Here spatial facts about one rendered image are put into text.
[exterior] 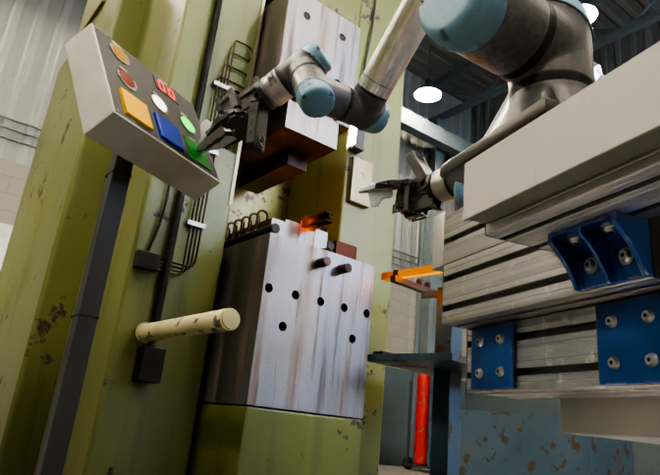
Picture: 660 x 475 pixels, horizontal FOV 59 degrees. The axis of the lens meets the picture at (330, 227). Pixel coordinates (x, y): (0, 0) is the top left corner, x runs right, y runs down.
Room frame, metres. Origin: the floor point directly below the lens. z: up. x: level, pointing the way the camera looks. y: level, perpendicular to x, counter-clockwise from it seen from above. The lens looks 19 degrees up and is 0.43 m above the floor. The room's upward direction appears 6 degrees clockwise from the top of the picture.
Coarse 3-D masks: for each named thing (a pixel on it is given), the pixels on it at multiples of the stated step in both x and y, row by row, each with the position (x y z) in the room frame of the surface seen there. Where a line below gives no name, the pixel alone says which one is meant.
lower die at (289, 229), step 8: (264, 224) 1.58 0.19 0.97; (280, 224) 1.57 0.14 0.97; (288, 224) 1.58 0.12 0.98; (296, 224) 1.60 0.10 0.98; (280, 232) 1.57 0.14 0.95; (288, 232) 1.59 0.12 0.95; (296, 232) 1.60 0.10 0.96; (304, 232) 1.62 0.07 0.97; (312, 232) 1.64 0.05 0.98; (320, 232) 1.65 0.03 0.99; (304, 240) 1.62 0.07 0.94; (312, 240) 1.64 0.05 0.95; (320, 240) 1.66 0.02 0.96
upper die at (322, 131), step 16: (272, 112) 1.62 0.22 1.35; (288, 112) 1.55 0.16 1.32; (272, 128) 1.61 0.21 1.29; (288, 128) 1.56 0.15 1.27; (304, 128) 1.59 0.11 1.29; (320, 128) 1.63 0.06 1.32; (336, 128) 1.66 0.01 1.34; (272, 144) 1.68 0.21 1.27; (288, 144) 1.67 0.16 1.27; (304, 144) 1.66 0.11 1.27; (320, 144) 1.64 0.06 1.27; (336, 144) 1.67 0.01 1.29; (240, 160) 1.82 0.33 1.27; (256, 160) 1.81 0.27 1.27
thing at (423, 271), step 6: (402, 270) 1.77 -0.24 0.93; (408, 270) 1.75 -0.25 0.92; (414, 270) 1.73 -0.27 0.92; (420, 270) 1.71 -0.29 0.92; (426, 270) 1.70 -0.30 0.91; (432, 270) 1.68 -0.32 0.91; (384, 276) 1.82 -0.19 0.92; (402, 276) 1.77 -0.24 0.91; (408, 276) 1.76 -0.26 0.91; (414, 276) 1.75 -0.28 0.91; (420, 276) 1.74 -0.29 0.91
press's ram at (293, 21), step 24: (288, 0) 1.52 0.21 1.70; (312, 0) 1.57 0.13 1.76; (264, 24) 1.63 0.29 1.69; (288, 24) 1.53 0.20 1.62; (312, 24) 1.58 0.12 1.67; (336, 24) 1.64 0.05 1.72; (264, 48) 1.61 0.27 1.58; (288, 48) 1.53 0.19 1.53; (336, 48) 1.64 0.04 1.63; (264, 72) 1.59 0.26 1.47; (336, 72) 1.65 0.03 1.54; (336, 120) 1.67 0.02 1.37
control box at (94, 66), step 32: (96, 32) 1.05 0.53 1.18; (96, 64) 1.02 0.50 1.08; (128, 64) 1.11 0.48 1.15; (96, 96) 1.01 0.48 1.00; (160, 96) 1.19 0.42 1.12; (96, 128) 1.01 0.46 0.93; (128, 128) 1.03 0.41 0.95; (128, 160) 1.12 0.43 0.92; (160, 160) 1.15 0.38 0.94; (192, 160) 1.20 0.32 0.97; (192, 192) 1.28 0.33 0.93
